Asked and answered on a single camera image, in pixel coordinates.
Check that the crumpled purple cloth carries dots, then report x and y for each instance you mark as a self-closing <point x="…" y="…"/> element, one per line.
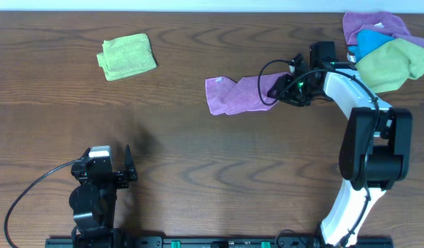
<point x="382" y="22"/>

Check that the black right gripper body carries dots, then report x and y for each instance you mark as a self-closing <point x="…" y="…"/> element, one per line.
<point x="291" y="88"/>

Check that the crumpled green cloth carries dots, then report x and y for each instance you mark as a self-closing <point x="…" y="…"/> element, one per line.
<point x="387" y="68"/>

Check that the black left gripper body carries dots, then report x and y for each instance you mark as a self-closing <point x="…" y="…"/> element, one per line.
<point x="104" y="173"/>

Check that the folded light green cloth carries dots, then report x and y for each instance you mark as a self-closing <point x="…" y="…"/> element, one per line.
<point x="126" y="56"/>

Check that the crumpled blue cloth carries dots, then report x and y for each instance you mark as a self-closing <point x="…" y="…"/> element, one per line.
<point x="367" y="42"/>

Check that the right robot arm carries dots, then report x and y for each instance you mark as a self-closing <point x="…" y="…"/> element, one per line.
<point x="374" y="154"/>

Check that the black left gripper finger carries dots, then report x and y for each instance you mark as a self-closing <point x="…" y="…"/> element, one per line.
<point x="130" y="168"/>
<point x="86" y="153"/>

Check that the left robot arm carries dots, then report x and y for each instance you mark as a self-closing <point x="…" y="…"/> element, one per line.
<point x="93" y="201"/>

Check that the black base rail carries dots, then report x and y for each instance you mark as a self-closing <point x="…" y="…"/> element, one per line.
<point x="159" y="242"/>

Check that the pink microfiber cloth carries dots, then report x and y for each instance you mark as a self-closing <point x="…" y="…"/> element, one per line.
<point x="225" y="96"/>

